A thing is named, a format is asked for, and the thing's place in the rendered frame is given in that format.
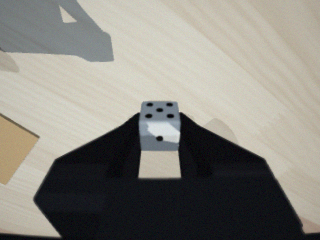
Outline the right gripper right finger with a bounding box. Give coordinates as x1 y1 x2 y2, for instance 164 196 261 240
178 112 275 177

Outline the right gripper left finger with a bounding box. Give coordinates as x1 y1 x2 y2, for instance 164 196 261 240
45 113 141 178

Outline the white die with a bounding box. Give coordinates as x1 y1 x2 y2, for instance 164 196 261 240
139 101 181 151

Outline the tan mat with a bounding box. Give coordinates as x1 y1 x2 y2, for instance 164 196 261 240
0 113 40 185

